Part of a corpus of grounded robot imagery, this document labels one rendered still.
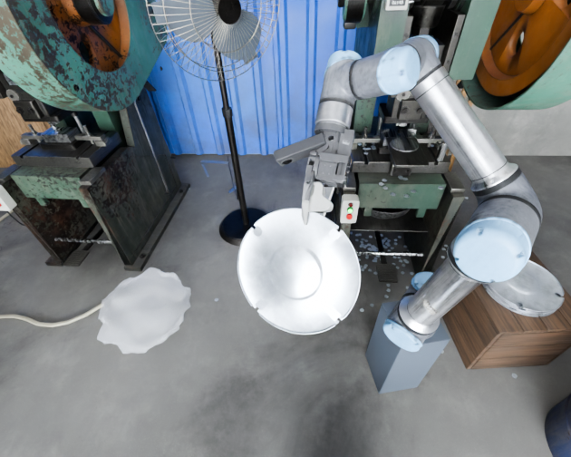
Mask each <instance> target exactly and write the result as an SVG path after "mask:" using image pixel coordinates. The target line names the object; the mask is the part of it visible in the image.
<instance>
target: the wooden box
mask: <svg viewBox="0 0 571 457"><path fill-rule="evenodd" d="M529 260H530V261H532V262H534V263H536V264H538V265H540V266H541V267H543V268H544V269H546V270H547V271H549V270H548V269H547V268H546V267H545V265H544V264H543V263H542V262H541V261H540V259H539V258H538V257H537V256H536V255H535V253H534V252H533V251H531V254H530V257H529ZM549 272H550V271H549ZM563 290H564V293H565V294H564V296H563V298H564V302H563V304H562V306H561V307H560V308H559V309H558V310H556V311H555V312H554V313H553V314H551V315H549V316H539V317H534V316H524V315H521V314H518V313H516V312H513V311H511V310H509V309H507V308H505V307H503V306H502V305H501V304H499V303H498V302H497V301H496V300H494V299H493V298H492V297H491V296H490V295H489V293H488V292H487V291H486V288H484V286H483V285H482V284H480V285H479V286H477V287H476V288H475V289H474V290H472V291H471V292H470V293H469V294H468V295H467V296H465V297H464V298H463V299H462V300H461V301H460V302H459V303H458V304H457V305H456V306H454V307H453V308H452V309H451V310H450V311H448V312H447V313H446V314H445V315H444V316H442V318H443V320H444V322H445V324H446V326H447V328H448V330H449V332H450V335H451V337H452V340H453V342H454V344H455V346H456V347H457V350H458V352H459V354H460V357H461V359H462V362H463V364H464V365H465V367H466V369H485V368H501V367H519V366H535V365H548V364H549V363H551V362H552V361H553V360H555V359H556V358H557V357H559V356H560V355H562V354H563V353H564V352H565V351H566V350H567V349H568V348H570V347H571V296H570V295H569V294H568V293H567V292H566V290H565V289H564V288H563Z"/></svg>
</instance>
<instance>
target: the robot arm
mask: <svg viewBox="0 0 571 457"><path fill-rule="evenodd" d="M438 56H439V46H438V44H437V42H436V41H435V39H434V38H432V37H431V36H429V35H419V36H413V37H411V38H409V39H407V40H406V41H404V42H403V43H401V44H397V45H395V46H394V47H392V48H389V49H387V50H385V51H383V52H381V53H377V54H374V55H371V56H367V57H364V58H362V57H361V56H360V55H359V54H358V53H356V52H354V51H350V50H347V51H343V50H340V51H337V52H335V53H333V54H332V55H331V56H330V57H329V60H328V63H327V66H326V70H325V72H324V82H323V87H322V92H321V97H320V102H319V105H318V110H317V114H316V119H315V134H316V135H315V136H312V137H309V138H307V139H304V140H302V141H298V142H296V143H293V144H290V145H288V146H285V147H284V148H281V149H278V150H276V151H274V156H275V160H276V161H277V162H278V163H279V164H280V165H281V166H284V165H286V164H289V163H292V162H294V161H297V160H301V159H303V158H306V157H309V158H308V162H307V165H306V172H305V182H304V189H303V197H302V199H303V200H302V214H301V216H302V219H303V222H304V225H307V222H308V218H309V212H313V211H314V212H317V213H325V212H330V211H332V209H333V206H334V205H333V203H332V202H331V201H330V200H329V199H327V198H326V197H325V192H326V190H325V187H324V186H323V184H327V185H328V186H329V187H336V188H337V187H342V188H343V187H345V188H346V184H347V181H348V174H349V169H350V166H351V165H352V158H351V152H352V147H353V143H354V139H355V130H349V129H350V126H351V121H352V116H353V108H354V104H355V101H356V100H362V99H368V98H373V97H378V96H384V95H388V94H390V95H394V94H398V93H400V92H406V91H410V92H411V94H412V95H413V97H414V98H415V100H416V101H417V103H418V104H419V105H420V107H421V108H422V109H423V111H424V112H425V114H426V115H427V117H428V118H429V120H430V121H431V123H432V124H433V126H434V127H435V129H436V130H437V132H438V133H439V135H440V136H441V138H442V139H443V140H444V141H445V143H446V144H447V146H448V147H449V149H450V151H451V152H452V153H453V155H454V156H455V158H456V159H457V161H458V162H459V164H460V166H461V167H462V168H463V169H464V170H465V172H466V173H467V175H468V176H469V178H470V180H471V181H472V184H471V187H470V189H471V190H472V192H473V193H474V195H475V196H476V198H477V201H478V207H477V209H476V210H475V212H474V213H473V215H472V216H471V218H470V220H469V222H468V223H467V224H466V225H465V227H464V228H463V229H462V230H461V232H460V233H459V234H458V235H457V236H456V238H455V239H453V240H452V241H451V243H450V244H449V246H448V249H447V255H448V257H447V258H446V259H445V261H444V262H443V263H442V264H441V265H440V266H439V267H438V269H437V270H436V271H435V272H434V273H431V272H419V273H417V274H416V275H415V276H414V277H413V278H412V279H411V284H410V286H409V287H408V289H407V290H406V292H405V293H404V295H403V296H402V298H401V300H400V301H399V302H398V304H397V305H396V307H395V308H394V309H393V311H392V312H391V314H390V315H389V316H388V318H387V319H385V323H384V324H383V331H384V333H385V334H386V335H387V336H388V338H389V339H390V340H391V341H393V342H394V343H395V344H396V345H397V346H399V347H400V348H402V349H405V350H407V351H410V352H416V351H418V350H419V349H420V348H421V347H422V344H423V342H424V340H425V339H428V338H430V337H432V336H433V335H434V334H435V332H436V330H437V328H438V327H439V324H440V318H441V317H442V316H444V315H445V314H446V313H447V312H448V311H450V310H451V309H452V308H453V307H454V306H456V305H457V304H458V303H459V302H460V301H461V300H462V299H463V298H464V297H465V296H467V295H468V294H469V293H470V292H471V291H472V290H474V289H475V288H476V287H477V286H479V285H480V284H490V283H494V282H501V281H505V280H508V279H511V278H513V277H514V276H515V275H517V274H518V273H519V272H520V271H521V269H522V268H523V267H524V266H525V265H526V264H527V262H528V260H529V257H530V254H531V249H532V246H533V244H534V241H535V238H536V236H537V233H538V230H539V228H540V226H541V223H542V218H543V215H542V209H541V205H540V202H539V200H538V198H537V195H536V193H535V191H534V190H533V188H532V187H531V185H530V184H529V182H528V181H527V178H526V177H525V175H524V174H523V172H522V171H521V169H520V168H519V166H518V165H517V164H514V163H508V161H507V160H506V158H505V157H504V155H503V154H502V152H501V151H500V149H499V148H498V146H497V144H496V143H495V142H494V141H493V139H492V138H491V136H490V135H489V133H488V131H487V130H486V129H485V127H484V126H483V124H482V123H481V121H480V120H479V118H478V116H477V115H476V113H475V112H474V111H473V110H472V108H471V107H470V105H469V103H468V102H467V101H466V99H465V98H464V96H463V95H462V93H461V92H460V90H459V88H458V87H457V85H456V84H455V82H453V80H452V79H451V77H450V75H449V74H448V72H447V71H446V70H445V68H444V67H443V65H442V64H441V62H440V60H439V59H438ZM331 140H332V141H331ZM350 159H351V160H350Z"/></svg>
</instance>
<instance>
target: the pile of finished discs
mask: <svg viewBox="0 0 571 457"><path fill-rule="evenodd" d="M482 285H483V286H484V288H486V291H487V292H488V293H489V295H490V296H491V297H492V298H493V299H494V300H496V301H497V302H498V303H499V304H501V305H502V306H503V307H505V308H507V309H509V310H511V311H513V312H516V313H518V314H521V315H524V316H534V317H539V316H549V315H551V314H553V313H554V312H555V311H556V310H558V309H559V308H560V307H561V306H562V304H563V302H564V298H563V296H564V294H565V293H564V290H563V288H562V286H561V285H560V283H559V282H558V280H557V279H556V278H555V277H554V276H553V275H552V274H551V273H550V272H549V271H547V270H546V269H544V268H543V267H541V266H540V265H538V264H536V263H534V262H532V261H530V260H529V261H528V262H527V264H526V265H525V266H524V267H523V268H522V269H521V271H520V272H519V273H518V274H517V275H515V276H514V277H513V278H511V279H508V280H505V281H501V282H494V283H490V284H482Z"/></svg>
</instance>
